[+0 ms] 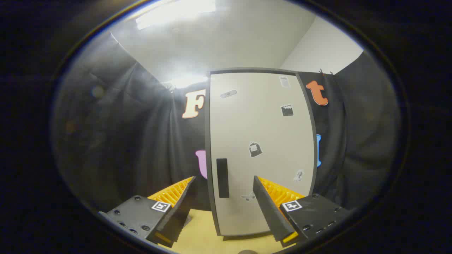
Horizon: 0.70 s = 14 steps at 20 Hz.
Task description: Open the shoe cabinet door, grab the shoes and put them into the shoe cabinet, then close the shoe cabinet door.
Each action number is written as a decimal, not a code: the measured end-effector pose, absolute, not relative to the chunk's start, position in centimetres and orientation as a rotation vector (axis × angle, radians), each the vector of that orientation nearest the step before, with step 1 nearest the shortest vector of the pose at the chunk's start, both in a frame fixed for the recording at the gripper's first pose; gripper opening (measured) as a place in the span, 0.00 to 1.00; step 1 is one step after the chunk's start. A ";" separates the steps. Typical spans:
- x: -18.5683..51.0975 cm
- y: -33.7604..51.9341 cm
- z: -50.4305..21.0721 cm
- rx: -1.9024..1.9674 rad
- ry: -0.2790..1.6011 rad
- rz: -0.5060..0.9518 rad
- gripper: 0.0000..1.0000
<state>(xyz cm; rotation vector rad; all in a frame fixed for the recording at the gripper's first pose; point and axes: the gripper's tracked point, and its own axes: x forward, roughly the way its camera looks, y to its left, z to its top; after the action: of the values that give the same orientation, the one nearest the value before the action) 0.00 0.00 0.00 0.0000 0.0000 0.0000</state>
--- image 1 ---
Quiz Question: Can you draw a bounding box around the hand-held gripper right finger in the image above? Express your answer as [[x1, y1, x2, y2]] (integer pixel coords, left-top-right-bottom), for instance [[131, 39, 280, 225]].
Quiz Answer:
[[253, 175, 352, 247]]

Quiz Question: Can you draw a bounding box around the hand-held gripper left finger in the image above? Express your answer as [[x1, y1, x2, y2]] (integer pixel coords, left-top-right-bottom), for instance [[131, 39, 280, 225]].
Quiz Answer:
[[98, 176, 197, 248]]

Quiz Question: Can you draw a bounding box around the black door handle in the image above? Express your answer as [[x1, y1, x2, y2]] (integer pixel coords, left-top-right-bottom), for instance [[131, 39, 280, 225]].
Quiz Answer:
[[216, 158, 230, 199]]

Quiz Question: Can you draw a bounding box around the grey shoe cabinet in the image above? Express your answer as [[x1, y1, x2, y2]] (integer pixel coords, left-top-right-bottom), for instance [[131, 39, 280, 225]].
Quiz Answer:
[[205, 67, 318, 237]]

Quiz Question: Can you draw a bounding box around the black backdrop cloth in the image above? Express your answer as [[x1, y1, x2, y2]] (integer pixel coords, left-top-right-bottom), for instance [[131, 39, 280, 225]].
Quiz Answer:
[[53, 32, 401, 212]]

